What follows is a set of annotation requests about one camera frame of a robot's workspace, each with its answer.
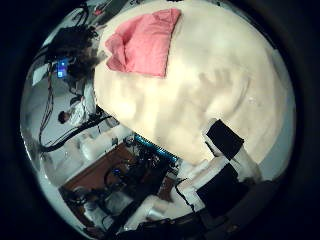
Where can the orange button-up shirt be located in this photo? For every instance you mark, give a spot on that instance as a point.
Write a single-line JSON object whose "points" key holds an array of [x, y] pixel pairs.
{"points": [[146, 43]]}

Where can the person in white shirt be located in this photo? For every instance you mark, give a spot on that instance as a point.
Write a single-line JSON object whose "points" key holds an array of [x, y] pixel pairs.
{"points": [[81, 106]]}

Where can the blue lit strip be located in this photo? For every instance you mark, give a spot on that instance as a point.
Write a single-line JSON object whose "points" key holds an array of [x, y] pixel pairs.
{"points": [[155, 148]]}

